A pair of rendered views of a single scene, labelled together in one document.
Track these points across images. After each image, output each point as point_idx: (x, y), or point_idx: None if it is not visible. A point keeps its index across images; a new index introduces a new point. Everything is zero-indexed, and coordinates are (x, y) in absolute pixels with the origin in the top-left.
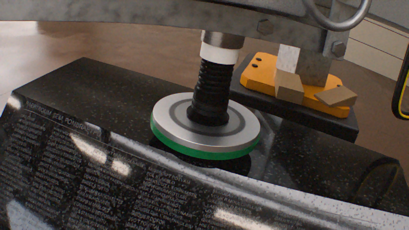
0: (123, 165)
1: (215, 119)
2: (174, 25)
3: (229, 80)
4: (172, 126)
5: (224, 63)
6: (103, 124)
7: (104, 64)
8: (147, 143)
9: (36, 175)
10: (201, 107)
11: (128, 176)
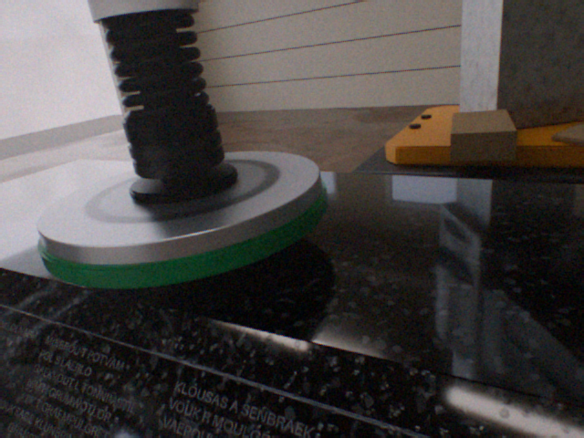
0: (0, 343)
1: (186, 185)
2: None
3: (185, 68)
4: (67, 218)
5: (130, 8)
6: None
7: (109, 162)
8: (55, 278)
9: None
10: (140, 161)
11: (1, 371)
